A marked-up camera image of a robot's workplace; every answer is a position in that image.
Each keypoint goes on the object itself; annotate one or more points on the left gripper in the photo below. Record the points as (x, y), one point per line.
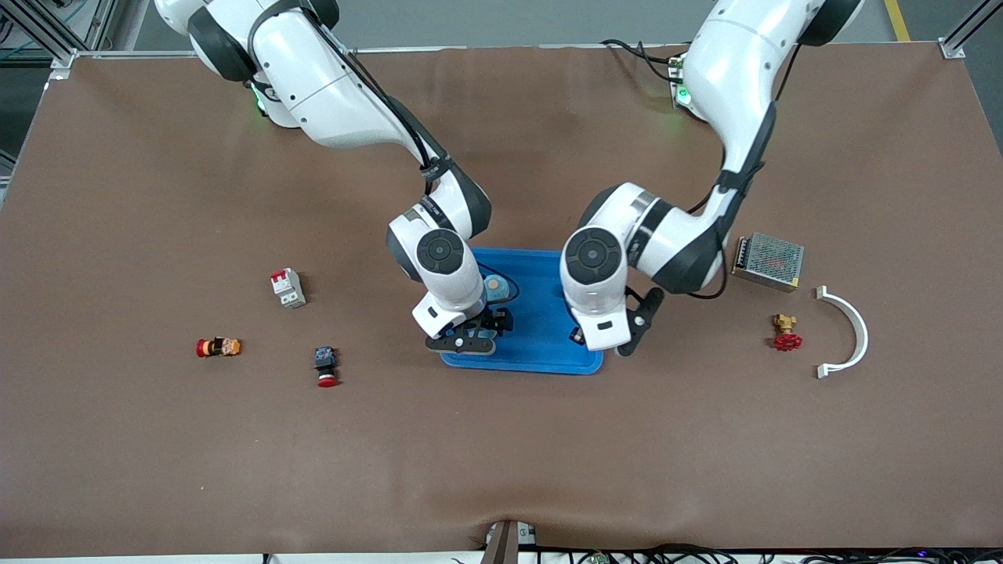
(574, 334)

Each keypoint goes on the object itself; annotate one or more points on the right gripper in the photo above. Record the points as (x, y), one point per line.
(497, 320)

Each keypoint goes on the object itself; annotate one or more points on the small blue desk bell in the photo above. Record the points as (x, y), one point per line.
(492, 338)
(497, 288)

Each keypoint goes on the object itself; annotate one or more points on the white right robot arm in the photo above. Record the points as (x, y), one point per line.
(329, 86)

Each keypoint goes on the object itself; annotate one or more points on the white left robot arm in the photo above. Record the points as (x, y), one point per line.
(736, 70)

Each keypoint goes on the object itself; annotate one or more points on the blue plastic tray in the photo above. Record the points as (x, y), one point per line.
(537, 337)

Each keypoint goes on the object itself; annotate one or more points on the brown table mat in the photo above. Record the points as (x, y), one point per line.
(501, 454)

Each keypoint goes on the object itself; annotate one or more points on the red emergency stop button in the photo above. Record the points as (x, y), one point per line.
(326, 364)

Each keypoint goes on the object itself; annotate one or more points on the white red circuit breaker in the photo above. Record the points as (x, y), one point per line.
(287, 288)

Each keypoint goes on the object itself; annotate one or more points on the brass valve red handwheel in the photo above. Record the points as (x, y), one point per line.
(786, 341)

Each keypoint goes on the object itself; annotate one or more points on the metal mesh power supply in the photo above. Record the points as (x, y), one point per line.
(772, 261)

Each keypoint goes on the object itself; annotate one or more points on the white half-round pipe clamp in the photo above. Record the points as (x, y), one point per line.
(863, 338)

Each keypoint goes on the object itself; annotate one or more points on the small orange red switch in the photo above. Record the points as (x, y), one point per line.
(219, 347)

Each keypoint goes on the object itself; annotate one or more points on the aluminium frame profile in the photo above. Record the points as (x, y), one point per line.
(63, 59)
(952, 48)

